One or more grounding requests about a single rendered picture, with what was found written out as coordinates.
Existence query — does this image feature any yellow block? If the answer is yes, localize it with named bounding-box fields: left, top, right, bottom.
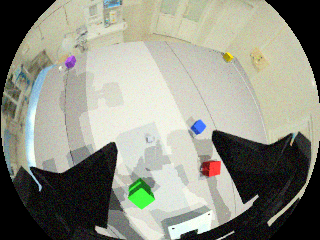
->
left=223, top=52, right=233, bottom=61

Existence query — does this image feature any blue block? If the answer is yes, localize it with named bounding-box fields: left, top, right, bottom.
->
left=191, top=119, right=205, bottom=135

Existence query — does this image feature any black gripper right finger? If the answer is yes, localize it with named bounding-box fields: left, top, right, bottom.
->
left=212, top=129, right=293, bottom=204

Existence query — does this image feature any red block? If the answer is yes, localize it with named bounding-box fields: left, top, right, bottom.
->
left=201, top=160, right=221, bottom=176

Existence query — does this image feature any small purple block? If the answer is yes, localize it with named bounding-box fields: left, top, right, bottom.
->
left=65, top=56, right=76, bottom=68

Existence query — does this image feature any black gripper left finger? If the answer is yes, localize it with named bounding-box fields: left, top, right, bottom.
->
left=29, top=143, right=119, bottom=229

